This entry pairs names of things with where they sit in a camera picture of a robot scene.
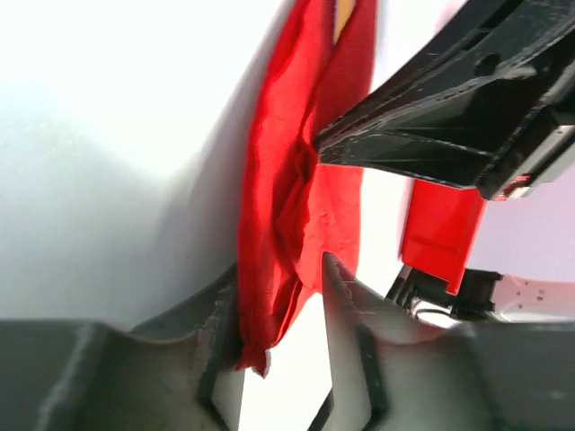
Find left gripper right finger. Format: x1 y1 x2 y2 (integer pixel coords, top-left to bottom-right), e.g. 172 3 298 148
323 253 574 430

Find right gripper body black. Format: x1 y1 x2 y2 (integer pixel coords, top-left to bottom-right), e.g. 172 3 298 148
475 84 574 200

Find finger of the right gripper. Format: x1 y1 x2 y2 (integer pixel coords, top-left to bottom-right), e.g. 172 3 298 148
315 0 574 189

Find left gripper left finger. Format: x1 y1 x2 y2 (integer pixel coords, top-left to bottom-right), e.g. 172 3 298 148
1 268 243 430

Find red paper napkin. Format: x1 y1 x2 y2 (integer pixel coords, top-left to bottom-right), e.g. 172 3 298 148
237 1 377 375

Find red plastic bin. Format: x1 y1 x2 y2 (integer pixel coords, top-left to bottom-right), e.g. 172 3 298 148
401 180 486 295

